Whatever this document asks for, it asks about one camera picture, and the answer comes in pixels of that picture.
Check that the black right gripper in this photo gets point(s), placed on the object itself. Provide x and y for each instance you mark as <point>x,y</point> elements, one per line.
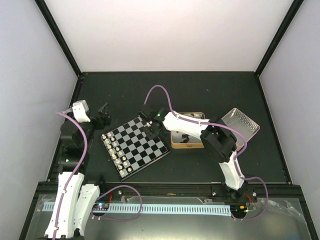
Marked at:
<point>150,134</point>

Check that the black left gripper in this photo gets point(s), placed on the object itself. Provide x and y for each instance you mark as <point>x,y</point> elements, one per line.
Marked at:
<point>106,119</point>

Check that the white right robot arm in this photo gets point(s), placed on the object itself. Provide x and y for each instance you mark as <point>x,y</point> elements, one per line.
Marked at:
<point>217,139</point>

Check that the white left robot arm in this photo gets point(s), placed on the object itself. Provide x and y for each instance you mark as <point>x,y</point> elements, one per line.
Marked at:
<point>76,194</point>

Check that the black pieces in tin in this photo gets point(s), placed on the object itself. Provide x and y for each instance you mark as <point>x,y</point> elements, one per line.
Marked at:
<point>185,139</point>

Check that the white chess piece row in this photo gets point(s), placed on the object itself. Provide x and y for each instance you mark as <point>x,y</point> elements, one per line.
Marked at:
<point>119,153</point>

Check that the gold metal tin base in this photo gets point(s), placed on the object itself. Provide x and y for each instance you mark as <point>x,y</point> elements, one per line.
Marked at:
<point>176,136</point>

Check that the black and grey chessboard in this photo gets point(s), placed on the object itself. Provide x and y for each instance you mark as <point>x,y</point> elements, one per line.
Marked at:
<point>145,151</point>

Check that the silver tin lid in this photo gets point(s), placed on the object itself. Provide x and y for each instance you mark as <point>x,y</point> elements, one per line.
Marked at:
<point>240,122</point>

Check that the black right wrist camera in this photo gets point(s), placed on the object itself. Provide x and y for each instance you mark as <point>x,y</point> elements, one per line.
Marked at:
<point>147,113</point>

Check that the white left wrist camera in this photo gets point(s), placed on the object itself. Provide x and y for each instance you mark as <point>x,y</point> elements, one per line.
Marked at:
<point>80,111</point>

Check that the light blue cable duct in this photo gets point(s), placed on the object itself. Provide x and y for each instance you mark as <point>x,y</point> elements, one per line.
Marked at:
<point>167,209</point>

